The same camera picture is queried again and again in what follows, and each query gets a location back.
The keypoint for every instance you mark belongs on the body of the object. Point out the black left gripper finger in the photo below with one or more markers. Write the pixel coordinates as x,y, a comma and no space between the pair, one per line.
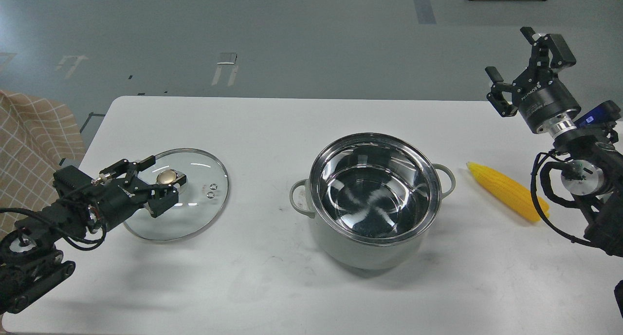
159,197
125,167

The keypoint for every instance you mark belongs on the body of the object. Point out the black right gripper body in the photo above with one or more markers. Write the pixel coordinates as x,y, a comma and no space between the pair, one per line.
540,100

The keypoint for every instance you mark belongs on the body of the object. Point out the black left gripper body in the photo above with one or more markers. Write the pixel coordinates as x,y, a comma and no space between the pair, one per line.
116,203

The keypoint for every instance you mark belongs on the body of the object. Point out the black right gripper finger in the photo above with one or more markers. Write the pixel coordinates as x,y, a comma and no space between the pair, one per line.
550,54
498,88

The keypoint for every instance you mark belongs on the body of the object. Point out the glass pot lid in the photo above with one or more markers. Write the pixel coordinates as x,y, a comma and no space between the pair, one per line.
200,200

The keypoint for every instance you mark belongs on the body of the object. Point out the yellow corn cob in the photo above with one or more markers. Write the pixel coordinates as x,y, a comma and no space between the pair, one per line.
505,189

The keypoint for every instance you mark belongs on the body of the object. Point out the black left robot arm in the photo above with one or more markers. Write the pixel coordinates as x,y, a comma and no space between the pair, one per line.
86,210

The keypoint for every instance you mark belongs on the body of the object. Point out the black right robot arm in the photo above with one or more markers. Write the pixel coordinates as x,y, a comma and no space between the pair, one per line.
583,170

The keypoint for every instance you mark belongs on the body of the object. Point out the grey steel cooking pot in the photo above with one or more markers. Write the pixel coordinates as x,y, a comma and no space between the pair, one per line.
370,199

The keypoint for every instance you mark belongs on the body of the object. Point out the beige checkered cloth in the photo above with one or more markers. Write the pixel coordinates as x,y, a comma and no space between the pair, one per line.
36,134

